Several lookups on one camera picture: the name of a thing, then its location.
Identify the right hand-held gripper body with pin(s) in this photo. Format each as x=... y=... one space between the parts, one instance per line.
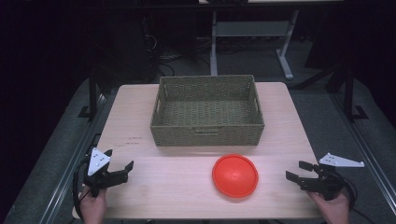
x=327 y=183

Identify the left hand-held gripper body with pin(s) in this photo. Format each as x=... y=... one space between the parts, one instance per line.
x=99 y=177

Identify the orange plastic bowl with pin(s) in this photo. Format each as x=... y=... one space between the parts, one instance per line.
x=235 y=176

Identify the green woven basket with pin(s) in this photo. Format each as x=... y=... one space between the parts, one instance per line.
x=207 y=116

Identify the person's right hand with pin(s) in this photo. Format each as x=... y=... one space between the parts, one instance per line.
x=333 y=210

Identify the person's left hand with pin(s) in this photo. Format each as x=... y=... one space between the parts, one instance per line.
x=93 y=207

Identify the black metal stand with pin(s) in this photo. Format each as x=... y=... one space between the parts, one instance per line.
x=349 y=93
x=92 y=93

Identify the aluminium rail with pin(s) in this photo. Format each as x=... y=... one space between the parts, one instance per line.
x=73 y=161
x=365 y=149

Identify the white metal desk frame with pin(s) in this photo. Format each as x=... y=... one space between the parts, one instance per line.
x=253 y=29

